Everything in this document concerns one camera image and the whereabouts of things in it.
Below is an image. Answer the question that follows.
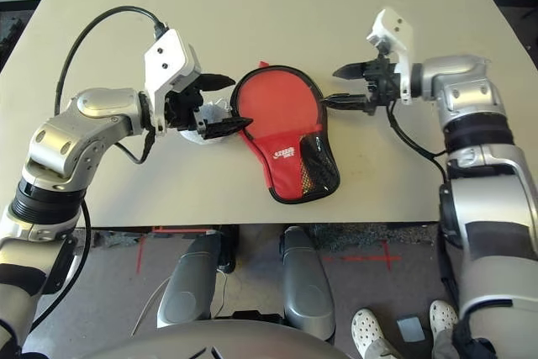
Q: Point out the grey trouser leg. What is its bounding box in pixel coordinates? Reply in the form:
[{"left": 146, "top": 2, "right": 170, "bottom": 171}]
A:
[
  {"left": 432, "top": 329, "right": 463, "bottom": 359},
  {"left": 363, "top": 340, "right": 404, "bottom": 359}
]

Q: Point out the red and black paddle case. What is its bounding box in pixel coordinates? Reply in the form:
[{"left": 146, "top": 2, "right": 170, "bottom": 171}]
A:
[{"left": 232, "top": 61, "right": 340, "bottom": 205}]

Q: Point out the grey speckled foam mat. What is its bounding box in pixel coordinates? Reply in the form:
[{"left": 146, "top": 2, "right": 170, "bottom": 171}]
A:
[{"left": 90, "top": 228, "right": 142, "bottom": 247}]

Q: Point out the black floor mat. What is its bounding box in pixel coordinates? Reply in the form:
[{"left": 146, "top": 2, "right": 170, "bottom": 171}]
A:
[{"left": 0, "top": 9, "right": 26, "bottom": 70}]

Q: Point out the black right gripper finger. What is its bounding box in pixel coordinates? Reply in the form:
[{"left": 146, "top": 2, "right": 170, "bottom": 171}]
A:
[
  {"left": 321, "top": 94, "right": 371, "bottom": 110},
  {"left": 332, "top": 62, "right": 375, "bottom": 82}
]

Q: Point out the small grey floor pedal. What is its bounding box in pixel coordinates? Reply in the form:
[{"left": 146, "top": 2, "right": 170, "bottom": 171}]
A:
[{"left": 397, "top": 314, "right": 426, "bottom": 341}]

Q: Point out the silver robot leg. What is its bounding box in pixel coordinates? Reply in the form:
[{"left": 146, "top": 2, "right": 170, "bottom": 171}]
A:
[
  {"left": 157, "top": 230, "right": 224, "bottom": 329},
  {"left": 280, "top": 226, "right": 337, "bottom": 341}
]

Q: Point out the red tape cross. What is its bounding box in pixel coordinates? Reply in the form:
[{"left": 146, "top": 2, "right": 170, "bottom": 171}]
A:
[{"left": 323, "top": 240, "right": 403, "bottom": 270}]

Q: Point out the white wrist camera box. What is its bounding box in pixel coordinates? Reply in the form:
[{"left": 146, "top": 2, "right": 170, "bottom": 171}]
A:
[
  {"left": 365, "top": 8, "right": 416, "bottom": 107},
  {"left": 144, "top": 29, "right": 202, "bottom": 135}
]

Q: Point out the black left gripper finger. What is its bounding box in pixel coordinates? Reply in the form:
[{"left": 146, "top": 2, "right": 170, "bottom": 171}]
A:
[
  {"left": 201, "top": 117, "right": 255, "bottom": 141},
  {"left": 197, "top": 72, "right": 236, "bottom": 92}
]

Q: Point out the silver robot right leg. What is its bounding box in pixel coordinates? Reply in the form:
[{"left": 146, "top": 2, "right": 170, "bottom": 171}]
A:
[{"left": 280, "top": 226, "right": 337, "bottom": 341}]

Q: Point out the grey robot torso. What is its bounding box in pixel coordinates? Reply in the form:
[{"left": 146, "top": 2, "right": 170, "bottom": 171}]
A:
[{"left": 82, "top": 319, "right": 362, "bottom": 359}]

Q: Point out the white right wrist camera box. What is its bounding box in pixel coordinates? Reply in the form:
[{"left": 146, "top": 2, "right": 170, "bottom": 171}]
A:
[{"left": 365, "top": 8, "right": 416, "bottom": 107}]

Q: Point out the thin white floor cable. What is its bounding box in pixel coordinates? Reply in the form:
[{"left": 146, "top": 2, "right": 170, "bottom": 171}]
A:
[{"left": 130, "top": 277, "right": 170, "bottom": 335}]

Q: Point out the silver robot left leg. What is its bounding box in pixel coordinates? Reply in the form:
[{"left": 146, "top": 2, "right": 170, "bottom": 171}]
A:
[{"left": 157, "top": 230, "right": 224, "bottom": 329}]

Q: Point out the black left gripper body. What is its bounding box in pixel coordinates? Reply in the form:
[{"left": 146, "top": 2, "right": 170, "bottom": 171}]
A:
[{"left": 166, "top": 81, "right": 207, "bottom": 133}]

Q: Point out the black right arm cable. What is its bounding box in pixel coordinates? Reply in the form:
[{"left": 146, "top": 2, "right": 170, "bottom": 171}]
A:
[{"left": 386, "top": 100, "right": 463, "bottom": 305}]

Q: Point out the white perforated clog shoe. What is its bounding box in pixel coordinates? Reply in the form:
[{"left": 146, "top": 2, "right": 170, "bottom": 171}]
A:
[
  {"left": 351, "top": 308, "right": 388, "bottom": 358},
  {"left": 429, "top": 299, "right": 459, "bottom": 339}
]

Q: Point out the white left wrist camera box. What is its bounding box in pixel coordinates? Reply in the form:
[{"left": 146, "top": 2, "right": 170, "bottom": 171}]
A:
[{"left": 144, "top": 29, "right": 202, "bottom": 135}]

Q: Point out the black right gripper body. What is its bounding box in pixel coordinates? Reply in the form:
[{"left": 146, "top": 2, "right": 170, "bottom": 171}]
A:
[{"left": 364, "top": 54, "right": 403, "bottom": 116}]

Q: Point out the dark speckled floor mat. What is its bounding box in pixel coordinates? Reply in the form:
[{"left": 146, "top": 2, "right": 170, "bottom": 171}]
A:
[{"left": 313, "top": 224, "right": 436, "bottom": 251}]

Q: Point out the red tape strip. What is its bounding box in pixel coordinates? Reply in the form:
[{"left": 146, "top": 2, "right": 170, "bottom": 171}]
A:
[{"left": 136, "top": 230, "right": 148, "bottom": 272}]

